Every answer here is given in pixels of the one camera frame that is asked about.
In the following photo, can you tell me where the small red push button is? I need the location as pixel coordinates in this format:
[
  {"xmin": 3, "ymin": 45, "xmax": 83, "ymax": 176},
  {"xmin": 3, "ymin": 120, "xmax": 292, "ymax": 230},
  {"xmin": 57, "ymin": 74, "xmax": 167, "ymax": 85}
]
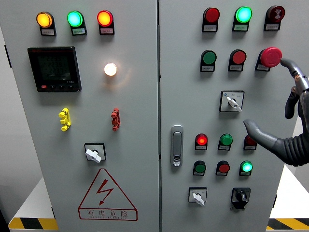
[{"xmin": 216, "ymin": 160, "xmax": 230, "ymax": 174}]

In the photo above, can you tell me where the pale grey door with display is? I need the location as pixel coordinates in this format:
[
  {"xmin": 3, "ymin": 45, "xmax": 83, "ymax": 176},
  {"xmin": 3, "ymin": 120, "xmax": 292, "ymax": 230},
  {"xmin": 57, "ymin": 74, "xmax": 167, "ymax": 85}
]
[{"xmin": 0, "ymin": 0, "xmax": 160, "ymax": 232}]

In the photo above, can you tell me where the small green unlit lamp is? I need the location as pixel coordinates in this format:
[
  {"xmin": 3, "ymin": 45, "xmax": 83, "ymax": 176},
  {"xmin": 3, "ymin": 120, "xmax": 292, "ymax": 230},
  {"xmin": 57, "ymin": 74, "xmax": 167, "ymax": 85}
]
[{"xmin": 219, "ymin": 133, "xmax": 233, "ymax": 146}]

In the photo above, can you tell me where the white round lamp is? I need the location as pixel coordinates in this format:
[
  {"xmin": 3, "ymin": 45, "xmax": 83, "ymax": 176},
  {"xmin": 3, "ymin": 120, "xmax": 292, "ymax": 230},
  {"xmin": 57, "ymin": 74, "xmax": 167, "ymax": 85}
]
[{"xmin": 104, "ymin": 62, "xmax": 118, "ymax": 77}]

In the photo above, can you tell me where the small yellow handle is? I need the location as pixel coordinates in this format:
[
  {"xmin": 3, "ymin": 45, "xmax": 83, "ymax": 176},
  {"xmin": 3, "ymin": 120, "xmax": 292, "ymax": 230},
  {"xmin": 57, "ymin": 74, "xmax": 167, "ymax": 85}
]
[{"xmin": 58, "ymin": 108, "xmax": 72, "ymax": 132}]

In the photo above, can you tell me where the black-handle turn switch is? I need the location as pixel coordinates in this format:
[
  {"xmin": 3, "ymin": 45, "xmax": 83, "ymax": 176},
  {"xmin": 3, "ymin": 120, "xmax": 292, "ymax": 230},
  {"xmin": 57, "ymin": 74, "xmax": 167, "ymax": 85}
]
[{"xmin": 230, "ymin": 188, "xmax": 252, "ymax": 210}]

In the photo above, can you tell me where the small red lit lamp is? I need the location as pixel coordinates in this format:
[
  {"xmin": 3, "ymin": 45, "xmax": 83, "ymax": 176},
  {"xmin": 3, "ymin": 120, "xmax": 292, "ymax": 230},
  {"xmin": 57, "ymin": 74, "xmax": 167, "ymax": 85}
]
[{"xmin": 195, "ymin": 133, "xmax": 208, "ymax": 146}]

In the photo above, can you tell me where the white-handle turn switch, dark plate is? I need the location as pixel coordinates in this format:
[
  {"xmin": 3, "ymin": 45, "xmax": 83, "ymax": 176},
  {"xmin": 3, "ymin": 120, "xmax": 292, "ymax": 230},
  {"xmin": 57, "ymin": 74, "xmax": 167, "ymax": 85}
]
[{"xmin": 84, "ymin": 142, "xmax": 107, "ymax": 164}]

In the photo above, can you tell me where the large red push button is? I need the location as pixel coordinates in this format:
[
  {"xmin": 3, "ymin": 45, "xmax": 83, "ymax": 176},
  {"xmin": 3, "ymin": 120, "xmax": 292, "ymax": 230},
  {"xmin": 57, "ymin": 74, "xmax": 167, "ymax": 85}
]
[{"xmin": 230, "ymin": 49, "xmax": 247, "ymax": 65}]

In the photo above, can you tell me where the red warning triangle sign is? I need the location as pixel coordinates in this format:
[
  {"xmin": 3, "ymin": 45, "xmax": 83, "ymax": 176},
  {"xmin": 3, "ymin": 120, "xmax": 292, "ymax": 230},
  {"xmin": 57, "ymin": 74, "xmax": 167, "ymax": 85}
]
[{"xmin": 78, "ymin": 168, "xmax": 139, "ymax": 222}]

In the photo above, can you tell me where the large green push button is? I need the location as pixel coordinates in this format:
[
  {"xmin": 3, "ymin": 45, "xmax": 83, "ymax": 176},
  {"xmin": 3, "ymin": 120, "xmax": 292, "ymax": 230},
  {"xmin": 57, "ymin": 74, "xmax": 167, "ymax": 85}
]
[{"xmin": 201, "ymin": 50, "xmax": 217, "ymax": 66}]

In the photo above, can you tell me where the large red unlit lamp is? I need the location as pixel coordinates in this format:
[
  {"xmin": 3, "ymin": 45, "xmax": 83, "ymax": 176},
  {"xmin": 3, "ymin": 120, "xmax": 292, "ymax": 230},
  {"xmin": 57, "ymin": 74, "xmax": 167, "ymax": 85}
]
[{"xmin": 203, "ymin": 7, "xmax": 221, "ymax": 24}]

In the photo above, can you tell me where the silver door lock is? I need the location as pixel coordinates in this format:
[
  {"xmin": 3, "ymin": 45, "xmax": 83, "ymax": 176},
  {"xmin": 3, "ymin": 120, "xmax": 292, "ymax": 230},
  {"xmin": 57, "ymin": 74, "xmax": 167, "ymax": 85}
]
[{"xmin": 170, "ymin": 125, "xmax": 184, "ymax": 168}]

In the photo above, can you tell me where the large yellow round lamp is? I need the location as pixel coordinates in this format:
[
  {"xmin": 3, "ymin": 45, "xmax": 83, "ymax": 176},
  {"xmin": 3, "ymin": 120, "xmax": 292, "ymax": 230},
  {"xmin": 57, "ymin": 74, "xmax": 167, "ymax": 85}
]
[{"xmin": 36, "ymin": 11, "xmax": 54, "ymax": 29}]

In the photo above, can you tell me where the black display meter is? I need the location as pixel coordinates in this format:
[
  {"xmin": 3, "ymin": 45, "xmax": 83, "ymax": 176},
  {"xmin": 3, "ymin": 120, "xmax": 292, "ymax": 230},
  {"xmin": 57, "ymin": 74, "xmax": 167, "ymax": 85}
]
[{"xmin": 27, "ymin": 46, "xmax": 82, "ymax": 93}]

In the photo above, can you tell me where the small red handle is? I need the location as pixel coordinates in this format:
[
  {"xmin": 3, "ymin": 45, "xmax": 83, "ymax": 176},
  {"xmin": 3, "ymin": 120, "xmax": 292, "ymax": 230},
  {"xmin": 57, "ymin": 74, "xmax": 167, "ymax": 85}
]
[{"xmin": 111, "ymin": 108, "xmax": 121, "ymax": 132}]

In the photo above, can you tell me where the large white-handle turn switch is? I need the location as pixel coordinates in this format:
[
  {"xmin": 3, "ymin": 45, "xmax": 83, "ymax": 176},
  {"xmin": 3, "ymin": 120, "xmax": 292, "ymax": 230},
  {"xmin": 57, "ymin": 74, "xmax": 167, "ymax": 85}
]
[{"xmin": 219, "ymin": 90, "xmax": 245, "ymax": 113}]

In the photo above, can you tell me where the small green lit lamp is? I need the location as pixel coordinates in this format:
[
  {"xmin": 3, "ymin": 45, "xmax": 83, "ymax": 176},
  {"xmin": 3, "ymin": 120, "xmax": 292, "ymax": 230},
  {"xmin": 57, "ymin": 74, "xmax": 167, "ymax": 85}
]
[{"xmin": 239, "ymin": 160, "xmax": 253, "ymax": 173}]

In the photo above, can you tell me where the small white-handle turn switch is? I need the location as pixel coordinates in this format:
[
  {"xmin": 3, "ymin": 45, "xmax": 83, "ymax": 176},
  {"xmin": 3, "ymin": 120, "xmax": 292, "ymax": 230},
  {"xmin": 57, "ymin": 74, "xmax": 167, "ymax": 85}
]
[{"xmin": 188, "ymin": 187, "xmax": 208, "ymax": 207}]

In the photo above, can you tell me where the black and yellow striped tape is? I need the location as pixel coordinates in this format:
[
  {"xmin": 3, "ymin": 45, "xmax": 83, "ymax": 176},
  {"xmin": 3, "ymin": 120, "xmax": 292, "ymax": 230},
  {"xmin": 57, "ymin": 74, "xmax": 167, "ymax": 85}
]
[
  {"xmin": 266, "ymin": 218, "xmax": 309, "ymax": 231},
  {"xmin": 8, "ymin": 217, "xmax": 59, "ymax": 231}
]

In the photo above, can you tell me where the large orange-red lit lamp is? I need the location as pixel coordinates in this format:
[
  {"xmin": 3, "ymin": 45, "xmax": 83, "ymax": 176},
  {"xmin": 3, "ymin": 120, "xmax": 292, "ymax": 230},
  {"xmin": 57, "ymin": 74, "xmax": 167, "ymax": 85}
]
[{"xmin": 97, "ymin": 10, "xmax": 113, "ymax": 27}]

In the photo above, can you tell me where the large red stop button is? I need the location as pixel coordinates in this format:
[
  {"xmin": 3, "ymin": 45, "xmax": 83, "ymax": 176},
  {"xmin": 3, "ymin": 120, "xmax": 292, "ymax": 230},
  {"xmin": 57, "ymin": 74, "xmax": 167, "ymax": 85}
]
[{"xmin": 260, "ymin": 46, "xmax": 283, "ymax": 68}]

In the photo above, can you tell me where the small green push button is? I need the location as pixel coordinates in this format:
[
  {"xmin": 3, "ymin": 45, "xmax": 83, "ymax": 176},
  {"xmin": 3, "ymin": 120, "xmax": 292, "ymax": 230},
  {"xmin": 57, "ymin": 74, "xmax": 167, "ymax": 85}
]
[{"xmin": 193, "ymin": 160, "xmax": 207, "ymax": 174}]

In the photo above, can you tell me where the large green lit lamp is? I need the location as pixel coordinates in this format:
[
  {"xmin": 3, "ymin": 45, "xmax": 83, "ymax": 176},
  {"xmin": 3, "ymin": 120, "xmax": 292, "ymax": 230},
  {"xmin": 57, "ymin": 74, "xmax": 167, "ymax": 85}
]
[
  {"xmin": 235, "ymin": 6, "xmax": 253, "ymax": 24},
  {"xmin": 67, "ymin": 10, "xmax": 84, "ymax": 28}
]

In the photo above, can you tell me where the dark red buzzer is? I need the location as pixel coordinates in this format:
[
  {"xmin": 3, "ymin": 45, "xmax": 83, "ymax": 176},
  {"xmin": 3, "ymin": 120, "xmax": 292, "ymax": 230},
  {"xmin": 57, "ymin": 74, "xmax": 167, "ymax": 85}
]
[{"xmin": 267, "ymin": 5, "xmax": 286, "ymax": 24}]

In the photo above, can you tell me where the pale grey door with lock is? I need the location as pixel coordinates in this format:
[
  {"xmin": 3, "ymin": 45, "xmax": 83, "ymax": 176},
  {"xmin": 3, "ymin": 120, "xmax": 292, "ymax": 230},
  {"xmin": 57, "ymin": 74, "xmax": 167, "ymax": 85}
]
[{"xmin": 158, "ymin": 0, "xmax": 309, "ymax": 232}]

